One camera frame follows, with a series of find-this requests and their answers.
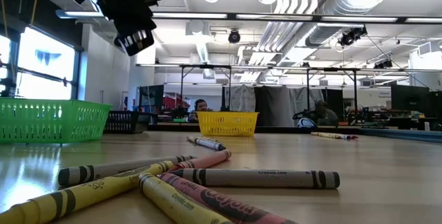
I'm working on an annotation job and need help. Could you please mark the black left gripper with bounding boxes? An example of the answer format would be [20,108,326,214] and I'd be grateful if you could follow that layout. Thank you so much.
[97,0,158,57]

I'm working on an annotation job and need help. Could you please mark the white LED light strip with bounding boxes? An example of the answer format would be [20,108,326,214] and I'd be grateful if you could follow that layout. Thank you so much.
[57,10,104,18]
[405,17,442,24]
[151,12,228,19]
[236,14,314,21]
[320,16,398,23]

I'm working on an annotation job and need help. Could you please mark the black monitor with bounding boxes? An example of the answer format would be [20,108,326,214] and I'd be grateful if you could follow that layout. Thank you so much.
[138,84,165,113]
[390,84,432,115]

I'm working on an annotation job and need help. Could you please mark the red tool cabinet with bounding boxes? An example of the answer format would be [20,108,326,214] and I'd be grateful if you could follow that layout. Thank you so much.
[161,91,191,111]

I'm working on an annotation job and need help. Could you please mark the black light bar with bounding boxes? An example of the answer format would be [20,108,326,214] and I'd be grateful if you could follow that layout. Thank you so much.
[55,8,442,24]

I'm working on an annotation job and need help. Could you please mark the large window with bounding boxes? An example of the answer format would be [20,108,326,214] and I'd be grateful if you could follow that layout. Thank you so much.
[0,26,82,101]

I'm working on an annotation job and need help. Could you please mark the black plastic basket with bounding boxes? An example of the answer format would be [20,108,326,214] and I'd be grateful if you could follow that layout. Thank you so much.
[103,110,159,135]

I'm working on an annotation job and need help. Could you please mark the person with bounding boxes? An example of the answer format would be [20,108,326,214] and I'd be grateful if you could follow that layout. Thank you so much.
[188,98,215,124]
[292,99,340,127]

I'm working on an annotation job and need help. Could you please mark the green plastic basket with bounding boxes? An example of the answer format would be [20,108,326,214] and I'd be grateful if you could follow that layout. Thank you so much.
[0,98,112,144]

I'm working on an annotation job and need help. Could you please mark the yellow plastic basket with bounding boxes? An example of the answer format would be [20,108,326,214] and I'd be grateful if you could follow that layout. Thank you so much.
[196,111,260,138]

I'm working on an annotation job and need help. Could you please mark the white ceiling pipes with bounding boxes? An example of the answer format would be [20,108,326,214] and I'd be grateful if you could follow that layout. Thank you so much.
[238,0,318,83]

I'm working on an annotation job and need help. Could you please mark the grey curtain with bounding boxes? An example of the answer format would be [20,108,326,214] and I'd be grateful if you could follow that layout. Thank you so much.
[227,84,327,128]

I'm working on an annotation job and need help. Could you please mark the black and white ball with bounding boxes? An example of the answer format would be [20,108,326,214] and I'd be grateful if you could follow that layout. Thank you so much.
[296,117,317,129]

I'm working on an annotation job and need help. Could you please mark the white sign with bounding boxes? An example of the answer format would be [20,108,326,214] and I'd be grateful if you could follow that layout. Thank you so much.
[369,88,393,109]

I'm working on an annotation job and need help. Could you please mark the black dome camera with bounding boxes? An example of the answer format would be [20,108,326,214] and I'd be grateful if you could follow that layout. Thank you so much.
[227,29,242,44]

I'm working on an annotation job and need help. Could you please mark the silver air duct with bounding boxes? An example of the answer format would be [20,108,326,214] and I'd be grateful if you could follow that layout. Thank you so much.
[303,0,403,48]

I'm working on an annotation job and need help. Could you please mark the black ceiling camera cluster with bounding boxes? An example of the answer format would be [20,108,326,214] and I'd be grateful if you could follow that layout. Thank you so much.
[373,59,394,70]
[337,26,368,47]

